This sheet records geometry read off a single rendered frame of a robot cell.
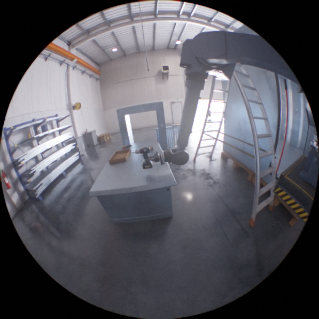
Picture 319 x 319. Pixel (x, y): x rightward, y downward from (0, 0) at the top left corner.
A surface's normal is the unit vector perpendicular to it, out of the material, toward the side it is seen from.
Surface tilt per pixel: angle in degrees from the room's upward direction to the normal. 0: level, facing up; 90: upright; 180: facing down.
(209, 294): 0
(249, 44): 90
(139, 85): 90
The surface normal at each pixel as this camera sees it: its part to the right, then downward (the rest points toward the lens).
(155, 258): -0.12, -0.90
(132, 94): 0.07, 0.41
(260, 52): -0.73, 0.36
